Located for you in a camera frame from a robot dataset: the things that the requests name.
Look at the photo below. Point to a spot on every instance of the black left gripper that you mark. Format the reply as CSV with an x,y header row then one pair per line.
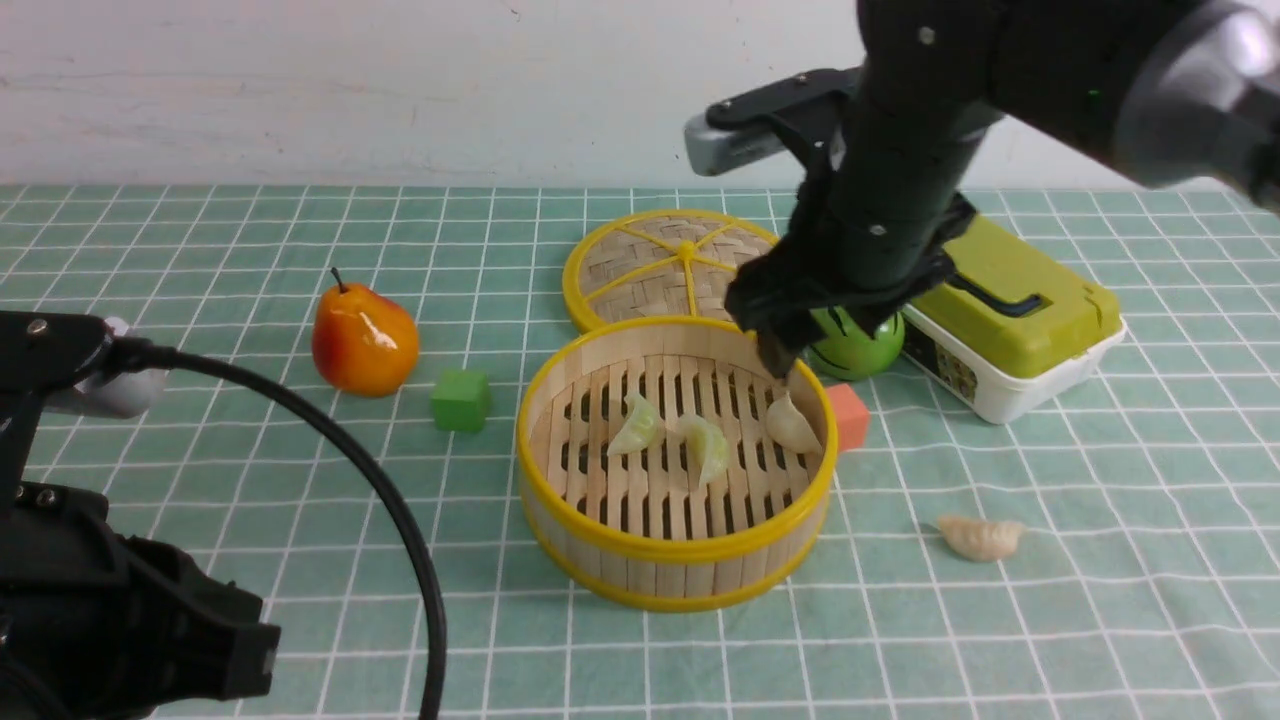
x,y
97,625

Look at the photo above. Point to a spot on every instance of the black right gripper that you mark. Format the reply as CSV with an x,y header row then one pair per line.
x,y
869,228

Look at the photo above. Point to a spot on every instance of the pale dumpling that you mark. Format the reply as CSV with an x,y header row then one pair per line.
x,y
980,540
789,428

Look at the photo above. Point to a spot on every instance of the yellowish dumpling front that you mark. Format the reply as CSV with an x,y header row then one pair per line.
x,y
706,445

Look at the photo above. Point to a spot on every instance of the yellowish dumpling bottom edge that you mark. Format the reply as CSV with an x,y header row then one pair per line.
x,y
642,428

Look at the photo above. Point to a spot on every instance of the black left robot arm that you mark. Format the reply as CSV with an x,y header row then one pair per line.
x,y
74,350

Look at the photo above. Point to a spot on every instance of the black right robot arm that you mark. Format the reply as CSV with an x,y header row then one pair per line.
x,y
1158,91

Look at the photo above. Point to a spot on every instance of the woven bamboo steamer lid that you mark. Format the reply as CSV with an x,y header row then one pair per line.
x,y
665,262

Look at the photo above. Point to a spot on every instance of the bamboo steamer tray yellow rim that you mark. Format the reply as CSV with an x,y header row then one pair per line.
x,y
636,529

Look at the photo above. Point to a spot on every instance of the green apple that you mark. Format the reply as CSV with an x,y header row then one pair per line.
x,y
848,353

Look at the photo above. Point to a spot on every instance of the orange cube block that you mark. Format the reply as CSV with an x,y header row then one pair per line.
x,y
852,417

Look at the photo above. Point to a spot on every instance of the green lidded white box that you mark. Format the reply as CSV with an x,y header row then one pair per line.
x,y
1013,328

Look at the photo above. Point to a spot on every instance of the green cube block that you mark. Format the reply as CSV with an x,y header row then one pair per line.
x,y
461,400

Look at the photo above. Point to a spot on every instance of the orange red pear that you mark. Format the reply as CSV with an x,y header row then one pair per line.
x,y
361,342

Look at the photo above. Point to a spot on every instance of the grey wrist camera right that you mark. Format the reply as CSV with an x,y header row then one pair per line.
x,y
798,114

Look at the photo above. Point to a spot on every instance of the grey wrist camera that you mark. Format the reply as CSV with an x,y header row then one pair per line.
x,y
104,393
798,114

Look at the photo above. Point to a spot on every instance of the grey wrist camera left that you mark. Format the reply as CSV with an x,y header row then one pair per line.
x,y
104,393

